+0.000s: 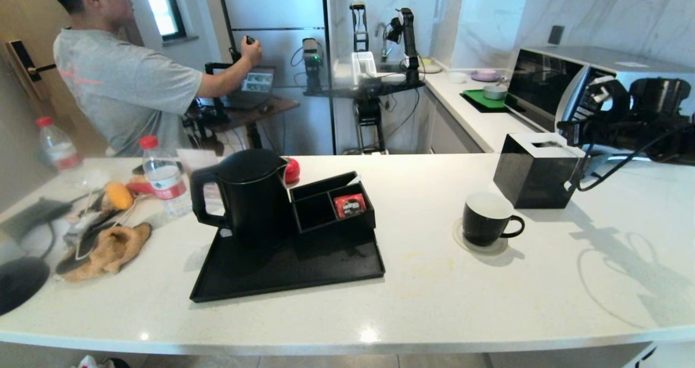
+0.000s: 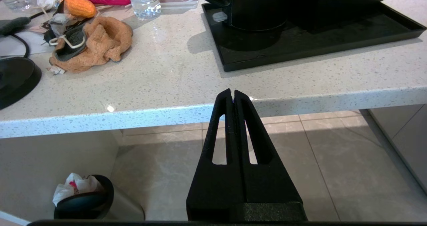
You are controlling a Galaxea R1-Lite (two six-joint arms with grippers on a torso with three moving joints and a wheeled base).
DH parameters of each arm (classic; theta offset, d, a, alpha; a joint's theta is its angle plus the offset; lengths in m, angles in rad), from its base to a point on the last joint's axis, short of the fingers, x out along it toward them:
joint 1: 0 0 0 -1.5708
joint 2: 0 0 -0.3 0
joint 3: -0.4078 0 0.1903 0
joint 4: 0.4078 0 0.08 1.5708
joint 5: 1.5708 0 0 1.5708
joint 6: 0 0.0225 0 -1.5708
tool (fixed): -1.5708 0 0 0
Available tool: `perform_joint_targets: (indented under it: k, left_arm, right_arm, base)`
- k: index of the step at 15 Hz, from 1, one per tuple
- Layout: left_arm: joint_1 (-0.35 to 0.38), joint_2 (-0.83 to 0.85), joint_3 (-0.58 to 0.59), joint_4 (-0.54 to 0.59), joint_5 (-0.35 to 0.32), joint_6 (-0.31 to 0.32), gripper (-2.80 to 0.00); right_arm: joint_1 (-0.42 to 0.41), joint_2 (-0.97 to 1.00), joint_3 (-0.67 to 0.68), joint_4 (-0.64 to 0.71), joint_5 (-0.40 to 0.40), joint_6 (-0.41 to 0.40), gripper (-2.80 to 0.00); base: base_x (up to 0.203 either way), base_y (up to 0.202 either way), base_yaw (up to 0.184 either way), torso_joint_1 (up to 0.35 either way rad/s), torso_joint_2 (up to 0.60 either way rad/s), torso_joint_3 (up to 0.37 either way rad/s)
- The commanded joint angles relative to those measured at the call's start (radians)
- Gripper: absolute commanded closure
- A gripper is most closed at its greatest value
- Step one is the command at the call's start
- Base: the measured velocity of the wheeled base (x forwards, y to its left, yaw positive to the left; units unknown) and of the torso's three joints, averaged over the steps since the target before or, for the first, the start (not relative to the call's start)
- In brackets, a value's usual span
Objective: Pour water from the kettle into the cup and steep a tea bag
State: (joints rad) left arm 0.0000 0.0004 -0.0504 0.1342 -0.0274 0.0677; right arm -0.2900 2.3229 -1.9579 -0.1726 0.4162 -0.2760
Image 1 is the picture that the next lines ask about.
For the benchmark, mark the silver microwave oven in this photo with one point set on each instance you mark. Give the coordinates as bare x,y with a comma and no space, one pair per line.
537,86

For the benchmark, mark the black computer mouse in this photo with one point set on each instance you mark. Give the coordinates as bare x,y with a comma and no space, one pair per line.
266,108

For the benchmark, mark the clear water bottle red cap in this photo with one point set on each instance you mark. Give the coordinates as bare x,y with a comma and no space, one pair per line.
58,151

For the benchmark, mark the white red shoe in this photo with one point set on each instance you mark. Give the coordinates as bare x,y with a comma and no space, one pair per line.
89,361

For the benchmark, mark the white kitchen cabinet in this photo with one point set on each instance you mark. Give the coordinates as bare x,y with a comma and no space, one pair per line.
450,132

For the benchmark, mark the black mug white inside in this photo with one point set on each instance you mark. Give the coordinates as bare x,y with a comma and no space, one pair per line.
483,229

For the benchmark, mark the black centre stand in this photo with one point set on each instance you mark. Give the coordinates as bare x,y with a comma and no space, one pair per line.
369,118

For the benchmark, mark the green mat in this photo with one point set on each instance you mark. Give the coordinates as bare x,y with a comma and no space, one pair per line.
478,97

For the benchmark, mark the black rectangular serving tray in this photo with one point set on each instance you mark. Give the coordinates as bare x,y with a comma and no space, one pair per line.
304,273

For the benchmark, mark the red strawberry shaped ornament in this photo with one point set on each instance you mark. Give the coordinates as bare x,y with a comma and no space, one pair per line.
293,171

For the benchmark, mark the dark wall socket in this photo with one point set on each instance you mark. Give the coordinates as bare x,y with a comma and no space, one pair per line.
555,34

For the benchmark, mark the clear water bottle red label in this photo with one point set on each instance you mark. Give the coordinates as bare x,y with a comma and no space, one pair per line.
163,183

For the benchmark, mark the red instant coffee sachet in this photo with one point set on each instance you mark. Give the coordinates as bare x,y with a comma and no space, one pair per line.
349,205

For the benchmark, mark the black device with green light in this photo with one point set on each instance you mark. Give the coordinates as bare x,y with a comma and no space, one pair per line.
311,58

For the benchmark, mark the small grey bowl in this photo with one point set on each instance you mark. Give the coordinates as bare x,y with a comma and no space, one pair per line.
493,92

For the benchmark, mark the grey pyramid tea bag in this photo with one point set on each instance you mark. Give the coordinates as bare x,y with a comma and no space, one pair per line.
568,184

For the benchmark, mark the round clear coaster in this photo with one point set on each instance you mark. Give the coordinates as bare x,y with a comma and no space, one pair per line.
491,250

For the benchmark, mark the red mesh pouch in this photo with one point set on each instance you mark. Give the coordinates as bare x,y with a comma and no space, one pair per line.
140,186

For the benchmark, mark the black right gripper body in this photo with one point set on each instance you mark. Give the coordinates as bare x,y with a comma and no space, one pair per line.
613,132

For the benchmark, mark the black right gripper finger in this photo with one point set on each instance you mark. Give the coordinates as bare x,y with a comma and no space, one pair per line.
571,126
571,139

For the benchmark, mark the dark framed window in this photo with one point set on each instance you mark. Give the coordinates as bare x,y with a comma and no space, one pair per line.
163,7

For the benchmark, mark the brown wooden desk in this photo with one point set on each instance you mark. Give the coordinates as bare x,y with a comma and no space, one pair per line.
277,109

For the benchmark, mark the black tissue box white lid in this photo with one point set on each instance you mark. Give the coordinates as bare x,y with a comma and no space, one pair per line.
532,178

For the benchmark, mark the grey white refrigerator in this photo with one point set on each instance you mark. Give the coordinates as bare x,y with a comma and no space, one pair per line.
282,10

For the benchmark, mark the black tray under mat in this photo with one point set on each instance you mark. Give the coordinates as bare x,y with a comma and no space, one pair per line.
478,107

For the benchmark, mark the black open laptop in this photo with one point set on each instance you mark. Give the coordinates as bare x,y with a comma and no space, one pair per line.
258,83

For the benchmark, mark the chrome kitchen faucet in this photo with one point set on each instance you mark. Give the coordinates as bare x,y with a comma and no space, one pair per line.
381,37

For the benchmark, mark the orange oval toy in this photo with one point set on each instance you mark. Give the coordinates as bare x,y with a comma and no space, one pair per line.
119,196

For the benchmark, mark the small white bowl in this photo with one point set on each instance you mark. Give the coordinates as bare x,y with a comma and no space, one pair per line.
457,77

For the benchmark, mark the purple plate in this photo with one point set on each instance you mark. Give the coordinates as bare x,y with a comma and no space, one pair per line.
484,75

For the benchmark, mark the black compartment organizer box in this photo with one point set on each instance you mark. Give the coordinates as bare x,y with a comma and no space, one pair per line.
336,229

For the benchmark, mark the translucent white box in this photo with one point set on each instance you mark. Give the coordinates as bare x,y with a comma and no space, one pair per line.
362,64

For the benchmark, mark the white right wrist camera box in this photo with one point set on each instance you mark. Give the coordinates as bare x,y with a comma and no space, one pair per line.
621,99

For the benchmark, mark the man in grey shirt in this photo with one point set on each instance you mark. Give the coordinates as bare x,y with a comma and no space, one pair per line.
125,91

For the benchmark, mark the black round kettle base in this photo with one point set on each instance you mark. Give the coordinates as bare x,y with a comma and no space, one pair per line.
21,286

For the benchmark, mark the black electric kettle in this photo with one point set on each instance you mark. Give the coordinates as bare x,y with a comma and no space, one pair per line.
255,210

